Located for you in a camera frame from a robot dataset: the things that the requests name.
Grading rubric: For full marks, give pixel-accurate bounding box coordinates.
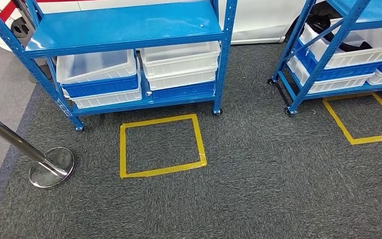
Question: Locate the white car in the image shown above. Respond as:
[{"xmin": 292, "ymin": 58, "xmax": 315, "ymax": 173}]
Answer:
[{"xmin": 0, "ymin": 0, "xmax": 327, "ymax": 52}]

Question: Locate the yellow floor tape square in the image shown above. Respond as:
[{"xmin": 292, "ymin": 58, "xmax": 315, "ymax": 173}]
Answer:
[{"xmin": 119, "ymin": 113, "xmax": 208, "ymax": 179}]

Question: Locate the black plastic part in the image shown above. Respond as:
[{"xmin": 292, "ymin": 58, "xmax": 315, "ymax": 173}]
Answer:
[{"xmin": 304, "ymin": 4, "xmax": 374, "ymax": 53}]

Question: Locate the dark barrier stanchion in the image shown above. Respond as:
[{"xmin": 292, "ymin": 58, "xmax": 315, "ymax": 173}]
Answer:
[{"xmin": 12, "ymin": 0, "xmax": 36, "ymax": 21}]

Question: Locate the clear white storage bin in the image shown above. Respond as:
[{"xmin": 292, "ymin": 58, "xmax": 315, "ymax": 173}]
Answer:
[{"xmin": 55, "ymin": 49, "xmax": 138, "ymax": 85}]

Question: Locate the blue metal shelf rack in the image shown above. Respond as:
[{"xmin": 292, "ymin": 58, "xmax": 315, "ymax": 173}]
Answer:
[
  {"xmin": 267, "ymin": 0, "xmax": 382, "ymax": 116},
  {"xmin": 0, "ymin": 0, "xmax": 239, "ymax": 132}
]

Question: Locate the black car tyre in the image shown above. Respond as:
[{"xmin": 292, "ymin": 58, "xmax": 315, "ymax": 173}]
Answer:
[{"xmin": 285, "ymin": 13, "xmax": 306, "ymax": 44}]

